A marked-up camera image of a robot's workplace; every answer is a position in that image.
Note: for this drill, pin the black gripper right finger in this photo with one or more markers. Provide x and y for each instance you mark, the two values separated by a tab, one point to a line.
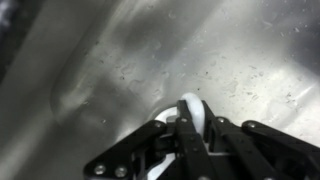
254	151

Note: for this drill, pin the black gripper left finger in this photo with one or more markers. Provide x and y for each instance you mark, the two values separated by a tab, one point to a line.
136	155

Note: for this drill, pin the white ceramic mug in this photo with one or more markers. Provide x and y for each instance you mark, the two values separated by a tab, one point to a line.
197	112

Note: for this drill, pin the stainless steel sink basin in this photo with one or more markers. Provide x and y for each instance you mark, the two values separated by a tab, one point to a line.
79	75

